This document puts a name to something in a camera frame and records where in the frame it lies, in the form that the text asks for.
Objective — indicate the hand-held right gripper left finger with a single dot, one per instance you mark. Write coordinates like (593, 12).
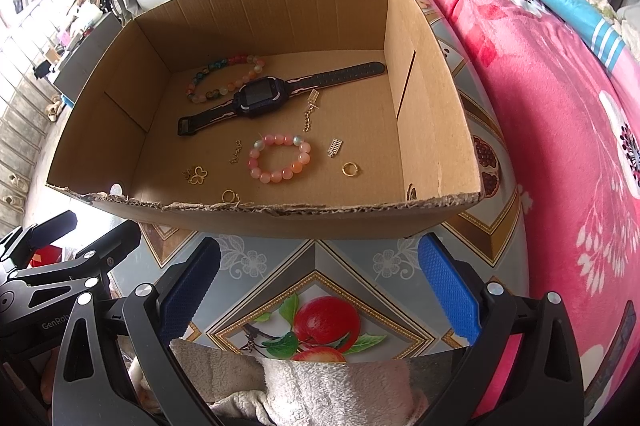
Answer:
(187, 301)

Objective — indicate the small silver clasp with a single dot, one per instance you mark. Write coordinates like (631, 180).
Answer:
(334, 148)

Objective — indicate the pink floral blanket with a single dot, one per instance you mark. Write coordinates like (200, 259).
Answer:
(540, 116)

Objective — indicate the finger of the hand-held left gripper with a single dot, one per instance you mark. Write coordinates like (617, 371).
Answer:
(50, 226)
(100, 256)

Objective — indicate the black smartwatch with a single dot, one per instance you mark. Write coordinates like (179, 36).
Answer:
(257, 94)

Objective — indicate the gold butterfly charm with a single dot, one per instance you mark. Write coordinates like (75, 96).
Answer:
(200, 171)

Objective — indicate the brown cardboard box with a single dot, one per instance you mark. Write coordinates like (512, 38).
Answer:
(350, 106)

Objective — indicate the grey cabinet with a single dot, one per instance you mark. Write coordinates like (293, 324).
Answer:
(87, 56)

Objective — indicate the white fluffy garment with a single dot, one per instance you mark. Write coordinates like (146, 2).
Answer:
(325, 391)

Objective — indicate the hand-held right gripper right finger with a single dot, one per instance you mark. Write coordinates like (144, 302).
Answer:
(450, 291)

